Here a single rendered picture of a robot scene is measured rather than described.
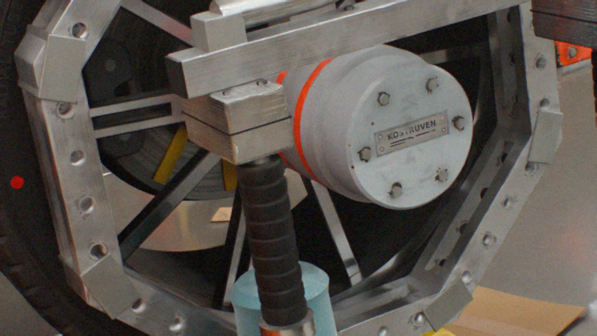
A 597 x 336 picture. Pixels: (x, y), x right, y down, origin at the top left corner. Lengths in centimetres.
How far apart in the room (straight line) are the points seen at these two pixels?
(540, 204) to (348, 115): 213
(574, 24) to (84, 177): 44
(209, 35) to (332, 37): 10
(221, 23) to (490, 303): 181
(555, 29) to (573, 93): 288
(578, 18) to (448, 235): 36
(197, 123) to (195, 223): 239
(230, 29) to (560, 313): 175
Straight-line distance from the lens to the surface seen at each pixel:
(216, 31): 91
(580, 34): 108
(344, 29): 96
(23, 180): 117
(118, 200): 362
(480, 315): 261
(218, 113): 90
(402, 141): 106
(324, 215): 133
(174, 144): 141
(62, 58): 107
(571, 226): 300
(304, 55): 94
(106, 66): 133
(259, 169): 91
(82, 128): 109
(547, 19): 111
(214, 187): 144
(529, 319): 257
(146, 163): 140
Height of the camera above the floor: 119
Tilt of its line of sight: 19 degrees down
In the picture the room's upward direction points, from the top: 9 degrees counter-clockwise
